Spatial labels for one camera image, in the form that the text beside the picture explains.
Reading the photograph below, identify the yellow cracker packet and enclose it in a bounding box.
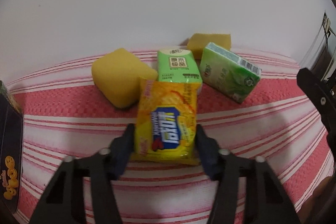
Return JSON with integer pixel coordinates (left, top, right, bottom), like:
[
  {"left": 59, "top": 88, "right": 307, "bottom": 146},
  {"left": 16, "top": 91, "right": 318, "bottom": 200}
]
[{"left": 132, "top": 79, "right": 201, "bottom": 165}]

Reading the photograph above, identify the red white striped bedspread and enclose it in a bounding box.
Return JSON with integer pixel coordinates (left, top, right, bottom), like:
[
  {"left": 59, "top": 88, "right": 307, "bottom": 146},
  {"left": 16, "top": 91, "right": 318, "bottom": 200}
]
[{"left": 6, "top": 49, "right": 334, "bottom": 223}]

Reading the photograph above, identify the round metal cookie tin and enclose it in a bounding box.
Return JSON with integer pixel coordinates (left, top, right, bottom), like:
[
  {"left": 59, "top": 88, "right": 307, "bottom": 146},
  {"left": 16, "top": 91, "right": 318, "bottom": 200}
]
[{"left": 1, "top": 83, "right": 23, "bottom": 214}]

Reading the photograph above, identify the plain yellow sponge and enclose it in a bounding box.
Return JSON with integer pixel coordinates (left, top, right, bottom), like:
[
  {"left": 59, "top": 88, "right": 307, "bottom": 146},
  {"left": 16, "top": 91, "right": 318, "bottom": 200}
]
[{"left": 91, "top": 48, "right": 158, "bottom": 109}]

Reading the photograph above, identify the light green tissue pack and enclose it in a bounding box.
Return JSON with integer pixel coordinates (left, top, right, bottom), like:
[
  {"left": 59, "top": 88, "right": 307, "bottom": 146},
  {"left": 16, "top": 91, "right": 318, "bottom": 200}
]
[{"left": 157, "top": 49, "right": 203, "bottom": 94}]

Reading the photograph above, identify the wall power socket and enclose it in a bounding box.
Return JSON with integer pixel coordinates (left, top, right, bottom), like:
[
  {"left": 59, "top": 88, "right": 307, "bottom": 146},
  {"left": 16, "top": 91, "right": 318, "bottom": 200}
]
[{"left": 322, "top": 12, "right": 335, "bottom": 38}]

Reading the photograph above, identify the yellow sponge by wall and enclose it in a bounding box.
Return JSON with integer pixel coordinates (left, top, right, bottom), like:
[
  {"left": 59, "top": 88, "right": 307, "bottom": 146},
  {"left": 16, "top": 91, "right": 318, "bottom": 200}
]
[{"left": 186, "top": 33, "right": 232, "bottom": 60}]

